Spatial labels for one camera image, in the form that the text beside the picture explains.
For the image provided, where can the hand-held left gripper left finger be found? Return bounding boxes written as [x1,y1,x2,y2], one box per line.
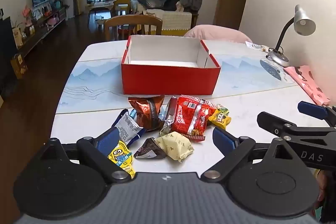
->
[43,126,132,184]

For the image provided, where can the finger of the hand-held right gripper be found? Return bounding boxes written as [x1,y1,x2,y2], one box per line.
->
[257,112,336,139]
[297,101,336,127]

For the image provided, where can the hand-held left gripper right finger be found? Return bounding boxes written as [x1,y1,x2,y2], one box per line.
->
[200,126,298,183]

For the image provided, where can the small yellow snack packet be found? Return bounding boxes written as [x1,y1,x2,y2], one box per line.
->
[209,105,232,130]

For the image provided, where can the yellow cartoon snack packet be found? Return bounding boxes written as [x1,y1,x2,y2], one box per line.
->
[108,140,136,179]

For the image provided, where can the blue white snack packet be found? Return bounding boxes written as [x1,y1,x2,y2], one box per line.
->
[112,109,145,146]

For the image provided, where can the red snack packet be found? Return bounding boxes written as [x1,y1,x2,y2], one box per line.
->
[171,95,217,141]

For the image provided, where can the dark brown small snack packet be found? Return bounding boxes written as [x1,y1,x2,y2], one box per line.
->
[134,137,167,160]

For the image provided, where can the cream snack packet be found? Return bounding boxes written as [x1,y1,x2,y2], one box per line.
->
[155,131,194,163]

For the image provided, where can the copper brown snack packet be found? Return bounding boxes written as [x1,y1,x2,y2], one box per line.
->
[128,95,165,132]

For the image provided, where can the silver brown snack packet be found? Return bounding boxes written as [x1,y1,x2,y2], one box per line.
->
[159,96,177,136]

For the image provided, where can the red cardboard box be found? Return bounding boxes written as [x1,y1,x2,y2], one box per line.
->
[121,35,221,96]

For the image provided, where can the pink printed bag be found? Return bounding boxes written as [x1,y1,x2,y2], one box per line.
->
[283,65,331,106]

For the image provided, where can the small white packet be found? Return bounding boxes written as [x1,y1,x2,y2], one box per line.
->
[245,41,269,52]

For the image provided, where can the silver desk lamp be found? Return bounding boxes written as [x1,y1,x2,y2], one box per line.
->
[266,4,317,67]

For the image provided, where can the pink jacket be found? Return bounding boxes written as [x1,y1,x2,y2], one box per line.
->
[184,25,253,44]

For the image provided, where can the brown yellow carton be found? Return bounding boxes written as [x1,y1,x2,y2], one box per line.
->
[10,53,29,80]

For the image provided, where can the wooden dining chair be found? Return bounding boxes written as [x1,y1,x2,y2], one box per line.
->
[104,15,163,41]

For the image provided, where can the yellow sofa with cream cover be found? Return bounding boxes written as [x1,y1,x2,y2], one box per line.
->
[131,0,200,30]

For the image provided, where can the dark wooden television cabinet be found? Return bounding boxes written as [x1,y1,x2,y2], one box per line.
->
[16,6,67,56]

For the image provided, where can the black cabinet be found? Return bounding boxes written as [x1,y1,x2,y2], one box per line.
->
[0,17,19,98]

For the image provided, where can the wooden coffee table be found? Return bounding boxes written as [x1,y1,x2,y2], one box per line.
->
[85,0,117,20]

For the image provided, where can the yellow printed box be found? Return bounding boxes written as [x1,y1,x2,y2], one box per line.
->
[12,28,24,47]

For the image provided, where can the pink flowers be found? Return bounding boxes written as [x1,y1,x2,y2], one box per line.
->
[22,6,33,22]

